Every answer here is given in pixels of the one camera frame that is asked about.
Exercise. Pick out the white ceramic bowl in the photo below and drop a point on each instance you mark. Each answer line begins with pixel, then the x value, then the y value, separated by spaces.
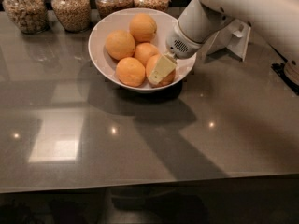
pixel 120 20

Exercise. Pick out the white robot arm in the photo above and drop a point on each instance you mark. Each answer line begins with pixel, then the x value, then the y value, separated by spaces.
pixel 277 21

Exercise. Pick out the far left glass jar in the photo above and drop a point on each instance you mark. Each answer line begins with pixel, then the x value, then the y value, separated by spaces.
pixel 30 16

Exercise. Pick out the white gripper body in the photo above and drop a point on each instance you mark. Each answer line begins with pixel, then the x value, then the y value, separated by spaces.
pixel 180 46

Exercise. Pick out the white standing photo frame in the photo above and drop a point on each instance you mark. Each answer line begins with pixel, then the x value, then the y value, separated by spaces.
pixel 234 37

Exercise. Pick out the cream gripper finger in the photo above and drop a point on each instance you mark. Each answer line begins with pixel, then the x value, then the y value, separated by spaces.
pixel 161 69

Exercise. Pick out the orange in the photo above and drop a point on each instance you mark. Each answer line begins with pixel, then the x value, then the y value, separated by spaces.
pixel 120 44
pixel 143 27
pixel 130 71
pixel 169 78
pixel 144 51

